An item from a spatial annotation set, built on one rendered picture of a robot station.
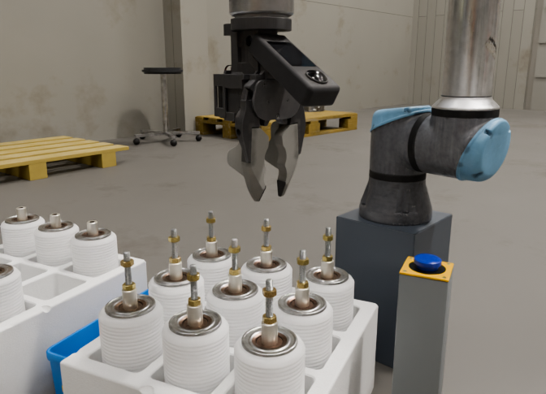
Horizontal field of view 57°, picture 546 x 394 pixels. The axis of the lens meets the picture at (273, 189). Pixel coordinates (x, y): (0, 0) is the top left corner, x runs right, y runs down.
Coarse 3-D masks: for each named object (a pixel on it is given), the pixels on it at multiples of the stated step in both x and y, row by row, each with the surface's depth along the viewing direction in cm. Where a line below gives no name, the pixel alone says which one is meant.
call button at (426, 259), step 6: (414, 258) 75; (420, 258) 75; (426, 258) 75; (432, 258) 75; (438, 258) 75; (420, 264) 74; (426, 264) 73; (432, 264) 73; (438, 264) 73; (426, 270) 74; (432, 270) 74
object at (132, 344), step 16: (160, 304) 78; (112, 320) 73; (128, 320) 73; (144, 320) 73; (160, 320) 76; (112, 336) 73; (128, 336) 73; (144, 336) 74; (160, 336) 76; (112, 352) 74; (128, 352) 73; (144, 352) 74; (160, 352) 77; (128, 368) 74; (144, 368) 75
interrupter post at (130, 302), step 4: (124, 292) 75; (128, 292) 75; (132, 292) 75; (136, 292) 76; (124, 296) 75; (128, 296) 75; (132, 296) 75; (136, 296) 76; (124, 300) 75; (128, 300) 75; (132, 300) 75; (136, 300) 76; (124, 304) 76; (128, 304) 75; (132, 304) 76; (136, 304) 76; (124, 308) 76; (128, 308) 76; (132, 308) 76
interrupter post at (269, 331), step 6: (264, 324) 66; (270, 324) 65; (276, 324) 66; (264, 330) 66; (270, 330) 65; (276, 330) 66; (264, 336) 66; (270, 336) 66; (276, 336) 66; (264, 342) 66; (270, 342) 66; (276, 342) 66
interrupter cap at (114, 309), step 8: (120, 296) 79; (144, 296) 80; (112, 304) 77; (120, 304) 77; (144, 304) 77; (152, 304) 77; (112, 312) 74; (120, 312) 74; (128, 312) 74; (136, 312) 74; (144, 312) 74
